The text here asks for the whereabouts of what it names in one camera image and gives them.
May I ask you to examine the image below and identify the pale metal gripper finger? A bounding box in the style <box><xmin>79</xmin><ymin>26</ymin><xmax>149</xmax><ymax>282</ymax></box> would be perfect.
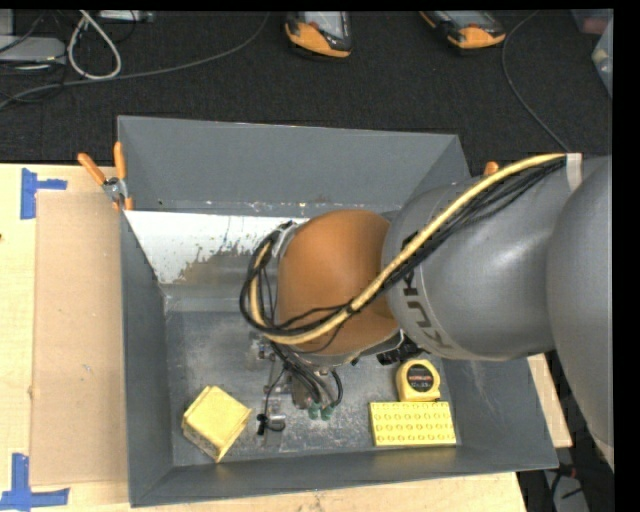
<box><xmin>261</xmin><ymin>367</ymin><xmax>293</xmax><ymax>400</ymax></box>
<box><xmin>256</xmin><ymin>411</ymin><xmax>288</xmax><ymax>447</ymax></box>

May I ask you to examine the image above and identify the yellow box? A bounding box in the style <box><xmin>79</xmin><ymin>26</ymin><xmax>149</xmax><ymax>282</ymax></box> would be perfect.
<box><xmin>180</xmin><ymin>384</ymin><xmax>253</xmax><ymax>464</ymax></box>

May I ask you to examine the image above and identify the grey metal bin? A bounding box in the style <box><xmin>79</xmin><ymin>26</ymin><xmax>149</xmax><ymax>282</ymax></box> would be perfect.
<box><xmin>115</xmin><ymin>114</ymin><xmax>560</xmax><ymax>508</ymax></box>

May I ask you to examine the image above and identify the yellow studded flat block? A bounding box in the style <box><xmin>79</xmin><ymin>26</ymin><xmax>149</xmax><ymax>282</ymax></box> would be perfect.
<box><xmin>367</xmin><ymin>399</ymin><xmax>458</xmax><ymax>448</ymax></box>

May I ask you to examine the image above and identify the yellow tape measure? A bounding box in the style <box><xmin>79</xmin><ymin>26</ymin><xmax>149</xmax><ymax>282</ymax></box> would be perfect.
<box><xmin>394</xmin><ymin>358</ymin><xmax>443</xmax><ymax>403</ymax></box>

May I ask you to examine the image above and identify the brown cardboard board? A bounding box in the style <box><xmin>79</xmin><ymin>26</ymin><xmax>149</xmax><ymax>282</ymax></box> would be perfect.
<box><xmin>27</xmin><ymin>189</ymin><xmax>132</xmax><ymax>487</ymax></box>

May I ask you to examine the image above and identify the black cylinder on white bracket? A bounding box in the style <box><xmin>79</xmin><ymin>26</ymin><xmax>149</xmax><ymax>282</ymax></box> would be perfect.
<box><xmin>375</xmin><ymin>330</ymin><xmax>417</xmax><ymax>367</ymax></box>

